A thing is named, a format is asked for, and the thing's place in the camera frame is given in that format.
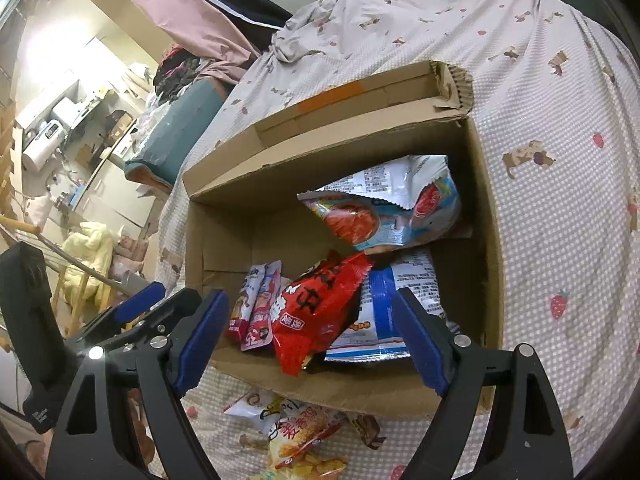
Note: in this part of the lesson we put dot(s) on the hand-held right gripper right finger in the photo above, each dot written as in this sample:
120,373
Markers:
425,345

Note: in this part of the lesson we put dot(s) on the yellow fluffy blanket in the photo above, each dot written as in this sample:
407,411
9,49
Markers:
90,255

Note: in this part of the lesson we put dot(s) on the pale cartoon snack packet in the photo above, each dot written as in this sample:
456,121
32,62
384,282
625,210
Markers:
295,435

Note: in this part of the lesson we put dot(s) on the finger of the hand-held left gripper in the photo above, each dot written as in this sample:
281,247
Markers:
140,302
165,312

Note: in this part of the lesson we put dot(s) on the pile of clothes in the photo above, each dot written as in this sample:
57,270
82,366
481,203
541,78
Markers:
177,67

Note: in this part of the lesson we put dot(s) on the cardboard box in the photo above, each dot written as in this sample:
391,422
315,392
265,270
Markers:
250,240

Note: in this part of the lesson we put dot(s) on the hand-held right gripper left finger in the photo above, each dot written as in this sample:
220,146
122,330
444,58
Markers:
200,345

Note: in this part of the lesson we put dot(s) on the teal bed end cushion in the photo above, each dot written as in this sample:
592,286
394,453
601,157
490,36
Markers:
175,130

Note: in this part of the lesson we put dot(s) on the blue and white snack packet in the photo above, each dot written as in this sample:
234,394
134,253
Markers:
400,280

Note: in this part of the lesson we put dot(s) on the pink snack packet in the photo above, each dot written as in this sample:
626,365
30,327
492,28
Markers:
257,305

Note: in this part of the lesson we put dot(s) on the light blue snack packet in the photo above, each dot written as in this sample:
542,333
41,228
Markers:
395,210

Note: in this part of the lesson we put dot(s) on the white water heater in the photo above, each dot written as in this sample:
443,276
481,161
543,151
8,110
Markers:
45,142

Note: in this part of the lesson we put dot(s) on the pink curtain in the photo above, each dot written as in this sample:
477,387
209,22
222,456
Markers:
200,20

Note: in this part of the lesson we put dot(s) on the red snack packet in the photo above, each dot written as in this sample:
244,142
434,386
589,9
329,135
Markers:
315,310

